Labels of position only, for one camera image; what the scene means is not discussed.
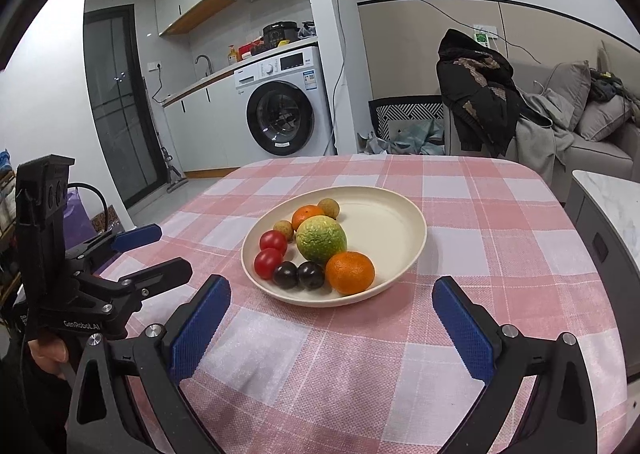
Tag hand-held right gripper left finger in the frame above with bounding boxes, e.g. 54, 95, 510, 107
67, 274, 232, 454

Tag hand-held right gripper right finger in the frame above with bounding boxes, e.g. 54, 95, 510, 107
432, 277, 598, 454

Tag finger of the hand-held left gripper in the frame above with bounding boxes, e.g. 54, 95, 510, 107
64, 224, 163, 267
95, 257, 193, 302

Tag red tomato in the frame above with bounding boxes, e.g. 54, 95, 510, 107
254, 248, 283, 280
260, 230, 288, 257

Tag dark purple plum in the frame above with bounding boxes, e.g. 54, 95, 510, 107
297, 261, 326, 291
273, 261, 300, 290

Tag orange tangerine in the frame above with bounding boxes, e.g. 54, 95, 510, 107
326, 251, 376, 296
291, 204, 326, 231

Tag cream round plate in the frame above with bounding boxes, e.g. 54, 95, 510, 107
241, 187, 427, 307

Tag green yellow citrus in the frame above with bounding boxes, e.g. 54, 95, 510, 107
296, 215, 348, 264

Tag person's left hand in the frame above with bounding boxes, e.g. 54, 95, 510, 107
27, 337, 71, 377

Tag purple plastic bag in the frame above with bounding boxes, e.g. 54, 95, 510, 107
65, 187, 98, 250

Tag cluttered wooden shelf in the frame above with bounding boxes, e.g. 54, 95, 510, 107
0, 149, 21, 295

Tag grey mop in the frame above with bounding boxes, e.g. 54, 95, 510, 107
159, 131, 188, 194

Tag pink checkered tablecloth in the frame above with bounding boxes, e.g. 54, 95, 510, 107
100, 154, 628, 454

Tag dark glass door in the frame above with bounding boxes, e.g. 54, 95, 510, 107
82, 4, 168, 209

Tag white kitchen cabinet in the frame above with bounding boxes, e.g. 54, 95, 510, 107
161, 67, 251, 174

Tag teal plastic bags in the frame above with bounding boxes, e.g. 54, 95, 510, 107
357, 119, 446, 156

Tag grey blanket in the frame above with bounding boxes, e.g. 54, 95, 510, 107
515, 89, 576, 180

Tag white washing machine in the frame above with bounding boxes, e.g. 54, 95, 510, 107
233, 45, 335, 157

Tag grey sofa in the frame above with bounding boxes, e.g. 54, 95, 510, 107
442, 54, 640, 202

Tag black white patterned basket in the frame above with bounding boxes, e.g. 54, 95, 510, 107
368, 95, 446, 145

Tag black jacket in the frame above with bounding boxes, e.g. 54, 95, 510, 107
436, 28, 523, 159

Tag black rice cooker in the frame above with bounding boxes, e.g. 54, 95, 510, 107
262, 22, 299, 48

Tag grey pillow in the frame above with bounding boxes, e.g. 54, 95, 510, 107
575, 94, 633, 142
542, 61, 592, 131

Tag dark clothes pile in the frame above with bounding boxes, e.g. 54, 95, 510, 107
590, 67, 640, 122

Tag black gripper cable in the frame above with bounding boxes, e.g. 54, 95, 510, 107
67, 183, 110, 235

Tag grey hanging cable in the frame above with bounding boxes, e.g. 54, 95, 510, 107
327, 0, 348, 155

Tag wall outlet with green label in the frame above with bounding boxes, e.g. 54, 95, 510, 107
472, 24, 498, 48

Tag black wall cable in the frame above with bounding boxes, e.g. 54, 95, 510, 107
325, 0, 548, 66

